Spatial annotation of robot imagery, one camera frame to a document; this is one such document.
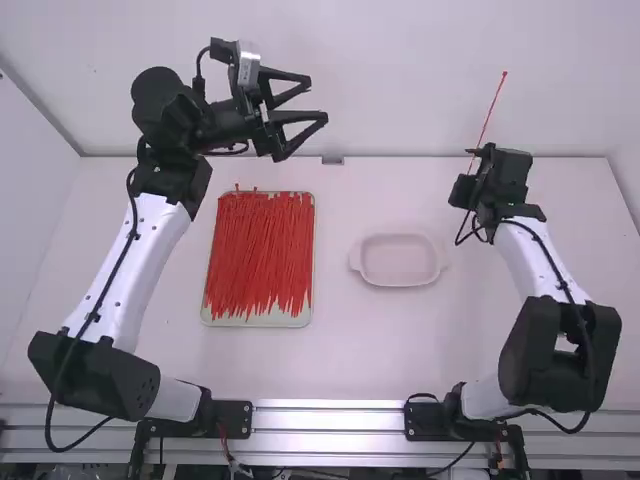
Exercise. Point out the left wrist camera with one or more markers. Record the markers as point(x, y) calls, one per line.
point(246, 65)

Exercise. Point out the pale tray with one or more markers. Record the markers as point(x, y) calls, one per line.
point(260, 324)

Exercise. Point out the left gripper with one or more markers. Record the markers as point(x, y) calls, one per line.
point(235, 120)

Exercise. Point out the white dish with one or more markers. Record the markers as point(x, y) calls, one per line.
point(395, 281)

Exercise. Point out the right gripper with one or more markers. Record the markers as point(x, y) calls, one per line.
point(482, 190)

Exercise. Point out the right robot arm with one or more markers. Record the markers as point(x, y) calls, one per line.
point(530, 270)

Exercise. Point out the silver rails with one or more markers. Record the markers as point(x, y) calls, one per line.
point(325, 415)

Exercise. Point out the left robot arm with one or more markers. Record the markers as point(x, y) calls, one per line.
point(130, 260)

